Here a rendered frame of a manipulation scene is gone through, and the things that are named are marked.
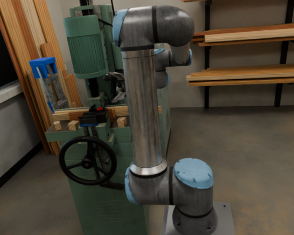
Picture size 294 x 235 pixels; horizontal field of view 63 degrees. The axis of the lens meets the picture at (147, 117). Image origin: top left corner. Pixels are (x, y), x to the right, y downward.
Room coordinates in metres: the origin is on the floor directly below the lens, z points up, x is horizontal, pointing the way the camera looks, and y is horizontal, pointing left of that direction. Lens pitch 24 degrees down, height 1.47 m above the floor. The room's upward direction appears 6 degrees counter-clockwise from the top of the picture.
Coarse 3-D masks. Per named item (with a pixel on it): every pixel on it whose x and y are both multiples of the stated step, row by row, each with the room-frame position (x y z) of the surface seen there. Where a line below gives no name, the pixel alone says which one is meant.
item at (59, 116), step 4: (160, 108) 1.31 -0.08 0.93; (116, 112) 1.33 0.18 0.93; (120, 112) 1.33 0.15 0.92; (124, 112) 1.33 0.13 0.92; (160, 112) 1.31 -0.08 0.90; (52, 116) 1.36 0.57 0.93; (56, 116) 1.36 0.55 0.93; (60, 116) 1.36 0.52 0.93; (64, 116) 1.36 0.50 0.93; (68, 116) 1.35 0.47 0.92; (116, 116) 1.33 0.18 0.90; (56, 120) 1.36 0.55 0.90; (60, 120) 1.36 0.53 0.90
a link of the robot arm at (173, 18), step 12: (156, 12) 0.79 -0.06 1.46; (168, 12) 0.79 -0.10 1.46; (180, 12) 0.82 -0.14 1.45; (168, 24) 0.78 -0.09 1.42; (180, 24) 0.80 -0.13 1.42; (192, 24) 0.84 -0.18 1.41; (168, 36) 0.79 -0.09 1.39; (180, 36) 0.81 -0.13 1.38; (192, 36) 0.86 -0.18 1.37; (180, 48) 0.97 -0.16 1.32; (180, 60) 1.19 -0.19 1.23
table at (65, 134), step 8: (64, 120) 1.35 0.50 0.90; (128, 120) 1.26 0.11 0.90; (64, 128) 1.24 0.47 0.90; (112, 128) 1.18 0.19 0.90; (120, 128) 1.17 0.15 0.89; (128, 128) 1.17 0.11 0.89; (48, 136) 1.21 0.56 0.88; (56, 136) 1.20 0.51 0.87; (64, 136) 1.20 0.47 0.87; (72, 136) 1.20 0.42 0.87; (112, 136) 1.14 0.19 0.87; (120, 136) 1.18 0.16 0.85; (128, 136) 1.17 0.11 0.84; (80, 144) 1.10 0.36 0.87; (112, 144) 1.09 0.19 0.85
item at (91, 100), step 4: (100, 92) 1.41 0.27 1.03; (100, 96) 1.34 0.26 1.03; (88, 100) 1.30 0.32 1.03; (92, 100) 1.30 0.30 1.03; (96, 100) 1.30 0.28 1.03; (100, 100) 1.31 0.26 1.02; (104, 100) 1.40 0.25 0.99; (92, 104) 1.30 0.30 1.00; (96, 104) 1.30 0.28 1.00; (100, 104) 1.30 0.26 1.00
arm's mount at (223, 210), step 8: (168, 208) 0.83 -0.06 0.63; (216, 208) 0.80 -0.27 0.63; (224, 208) 0.80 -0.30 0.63; (168, 216) 0.78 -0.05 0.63; (224, 216) 0.75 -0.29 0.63; (168, 224) 0.74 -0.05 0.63; (224, 224) 0.71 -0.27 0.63; (232, 224) 0.71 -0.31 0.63; (168, 232) 0.70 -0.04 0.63; (176, 232) 0.70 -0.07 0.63; (216, 232) 0.68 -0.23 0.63; (224, 232) 0.67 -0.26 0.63; (232, 232) 0.67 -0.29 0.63
